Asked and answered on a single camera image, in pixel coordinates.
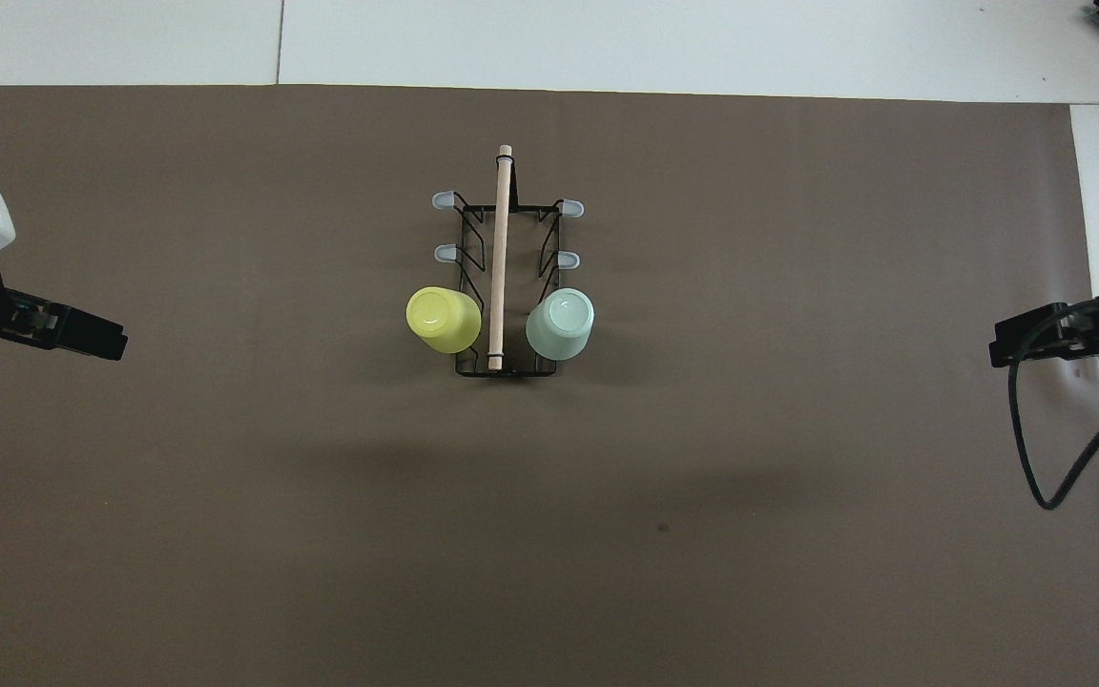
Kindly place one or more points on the yellow plastic cup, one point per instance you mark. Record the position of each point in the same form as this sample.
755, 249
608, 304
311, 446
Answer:
445, 320

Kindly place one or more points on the light green plastic cup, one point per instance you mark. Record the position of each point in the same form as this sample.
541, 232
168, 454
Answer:
559, 329

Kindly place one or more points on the brown paper table mat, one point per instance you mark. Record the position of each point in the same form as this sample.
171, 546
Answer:
225, 525

